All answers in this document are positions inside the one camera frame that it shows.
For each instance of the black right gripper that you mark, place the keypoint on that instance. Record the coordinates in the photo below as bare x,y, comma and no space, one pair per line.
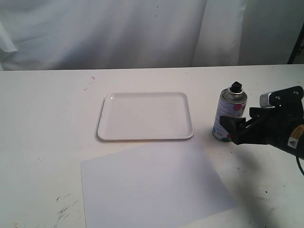
280,126

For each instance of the white dotted spray can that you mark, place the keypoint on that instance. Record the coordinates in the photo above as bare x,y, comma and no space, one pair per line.
232,102

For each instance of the black metal stand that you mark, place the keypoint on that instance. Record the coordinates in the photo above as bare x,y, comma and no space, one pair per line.
297,53

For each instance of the white paper sheet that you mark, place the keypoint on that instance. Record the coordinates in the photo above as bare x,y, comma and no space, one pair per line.
157,185

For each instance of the white plastic tray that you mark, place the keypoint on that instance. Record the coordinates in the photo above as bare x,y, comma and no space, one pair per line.
145,117

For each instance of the white backdrop cloth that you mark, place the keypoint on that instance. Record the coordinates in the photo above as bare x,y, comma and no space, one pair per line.
113,34

